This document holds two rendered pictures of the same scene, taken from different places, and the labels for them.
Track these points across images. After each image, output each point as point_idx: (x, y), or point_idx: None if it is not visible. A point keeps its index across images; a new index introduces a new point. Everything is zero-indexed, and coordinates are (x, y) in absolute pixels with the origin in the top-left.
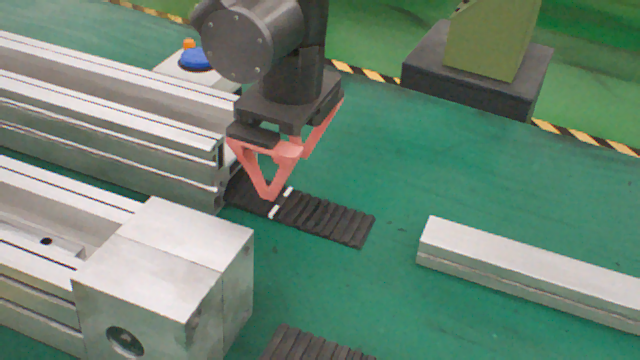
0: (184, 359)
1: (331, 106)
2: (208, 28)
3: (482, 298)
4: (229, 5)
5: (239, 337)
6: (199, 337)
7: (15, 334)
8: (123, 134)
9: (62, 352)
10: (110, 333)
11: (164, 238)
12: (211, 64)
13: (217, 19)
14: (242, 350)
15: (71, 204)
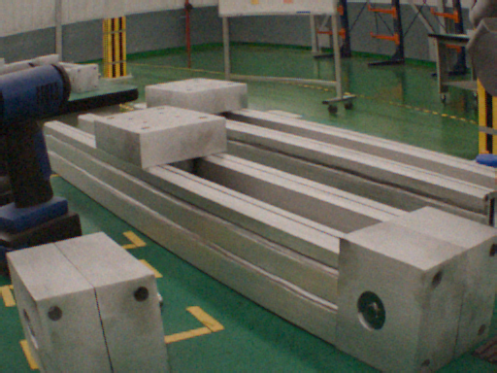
0: (417, 321)
1: None
2: (479, 51)
3: None
4: (491, 31)
5: (471, 350)
6: (436, 305)
7: (282, 321)
8: (417, 189)
9: (315, 337)
10: (361, 304)
11: (428, 226)
12: (481, 84)
13: (483, 42)
14: (470, 357)
15: (359, 211)
